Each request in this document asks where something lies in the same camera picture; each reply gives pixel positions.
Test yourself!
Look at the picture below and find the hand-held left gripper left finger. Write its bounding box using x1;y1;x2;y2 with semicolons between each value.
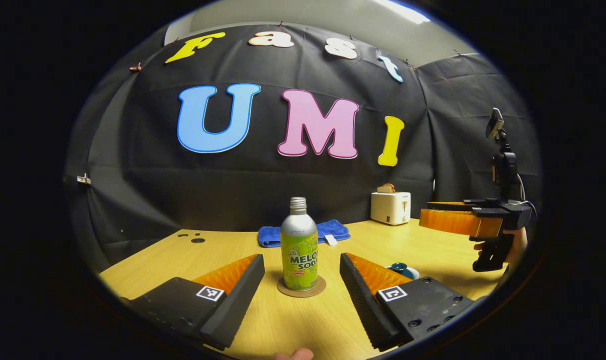
120;254;265;351

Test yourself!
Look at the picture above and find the silver green water bottle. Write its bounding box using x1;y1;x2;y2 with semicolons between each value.
280;197;319;292

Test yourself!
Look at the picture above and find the black backdrop cloth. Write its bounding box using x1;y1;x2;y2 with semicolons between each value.
65;22;541;273

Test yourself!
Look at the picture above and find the blue teacup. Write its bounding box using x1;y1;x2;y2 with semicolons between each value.
385;265;420;282

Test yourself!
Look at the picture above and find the brown round coaster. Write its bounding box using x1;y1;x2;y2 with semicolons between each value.
277;275;327;299

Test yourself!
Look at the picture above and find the blue folded towel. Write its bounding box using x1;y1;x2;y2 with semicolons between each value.
257;219;351;248

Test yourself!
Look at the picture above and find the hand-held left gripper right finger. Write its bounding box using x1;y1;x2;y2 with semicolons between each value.
339;252;476;352

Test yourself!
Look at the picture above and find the white toaster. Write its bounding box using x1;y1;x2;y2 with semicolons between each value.
370;191;412;226

